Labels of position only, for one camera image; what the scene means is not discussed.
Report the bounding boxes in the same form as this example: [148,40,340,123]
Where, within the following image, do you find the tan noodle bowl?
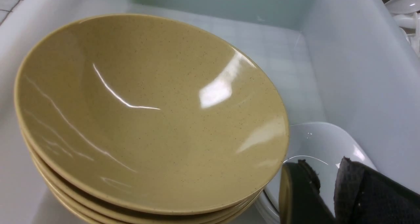
[14,13,289,215]

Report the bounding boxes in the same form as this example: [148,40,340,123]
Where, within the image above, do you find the white spoon top of pile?
[385,0,420,14]

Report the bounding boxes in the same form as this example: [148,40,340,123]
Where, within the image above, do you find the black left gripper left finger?
[279,159,336,224]

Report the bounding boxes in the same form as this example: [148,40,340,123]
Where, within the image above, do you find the white dish in tub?
[254,122,378,224]

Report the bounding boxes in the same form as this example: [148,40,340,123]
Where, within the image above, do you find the large translucent white plastic tub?
[1,0,419,224]

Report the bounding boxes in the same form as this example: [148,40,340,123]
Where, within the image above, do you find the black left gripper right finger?
[334,157,420,224]

